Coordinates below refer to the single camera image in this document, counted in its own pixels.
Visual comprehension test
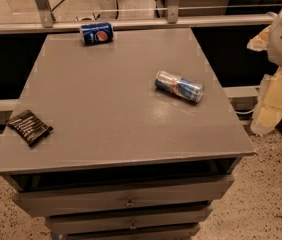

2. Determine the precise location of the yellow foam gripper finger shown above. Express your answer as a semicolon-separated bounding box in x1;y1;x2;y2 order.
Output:
247;26;282;135

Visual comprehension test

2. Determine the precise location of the silver blue redbull can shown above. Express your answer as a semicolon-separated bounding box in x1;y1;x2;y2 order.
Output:
155;71;204;103

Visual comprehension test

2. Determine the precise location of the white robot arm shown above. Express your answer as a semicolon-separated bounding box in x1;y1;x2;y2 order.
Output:
247;10;282;135

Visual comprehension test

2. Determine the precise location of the blue pepsi can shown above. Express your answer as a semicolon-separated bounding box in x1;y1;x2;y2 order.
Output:
80;22;113;45

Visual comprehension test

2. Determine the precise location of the top grey drawer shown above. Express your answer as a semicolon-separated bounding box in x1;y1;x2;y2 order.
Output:
13;174;234;217

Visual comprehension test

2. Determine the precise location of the grey drawer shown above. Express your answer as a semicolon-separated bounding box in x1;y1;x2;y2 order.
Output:
67;223;200;240
13;174;234;217
45;205;212;235

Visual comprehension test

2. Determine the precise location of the grey drawer cabinet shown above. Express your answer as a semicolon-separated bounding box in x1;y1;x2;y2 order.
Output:
0;27;257;240

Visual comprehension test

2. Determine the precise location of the middle grey drawer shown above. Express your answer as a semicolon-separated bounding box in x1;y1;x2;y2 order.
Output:
45;205;212;235

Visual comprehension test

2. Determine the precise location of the bottom grey drawer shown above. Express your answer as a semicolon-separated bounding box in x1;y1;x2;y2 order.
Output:
67;223;200;240

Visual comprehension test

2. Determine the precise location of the black snack packet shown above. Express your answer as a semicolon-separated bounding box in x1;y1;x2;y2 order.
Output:
6;110;53;148

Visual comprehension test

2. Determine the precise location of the white cable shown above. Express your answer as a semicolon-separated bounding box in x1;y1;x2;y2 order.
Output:
234;106;256;116

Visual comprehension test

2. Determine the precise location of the metal railing frame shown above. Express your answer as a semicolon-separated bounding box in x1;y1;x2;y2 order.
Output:
0;0;282;34

